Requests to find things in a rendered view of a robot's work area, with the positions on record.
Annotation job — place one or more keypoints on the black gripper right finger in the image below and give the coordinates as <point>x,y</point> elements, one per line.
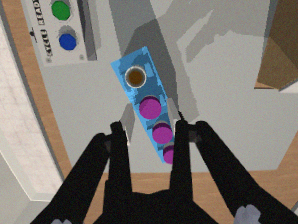
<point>246,200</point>

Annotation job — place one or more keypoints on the grey button panel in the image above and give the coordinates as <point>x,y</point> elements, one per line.
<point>58,32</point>

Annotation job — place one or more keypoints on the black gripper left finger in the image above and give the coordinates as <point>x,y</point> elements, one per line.
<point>71,202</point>

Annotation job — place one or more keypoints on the grey flat mat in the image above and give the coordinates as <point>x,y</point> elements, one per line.
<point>207,53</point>

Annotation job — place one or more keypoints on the purple cylindrical cap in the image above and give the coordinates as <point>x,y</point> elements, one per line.
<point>168,154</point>
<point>162,133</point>
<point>150,107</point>

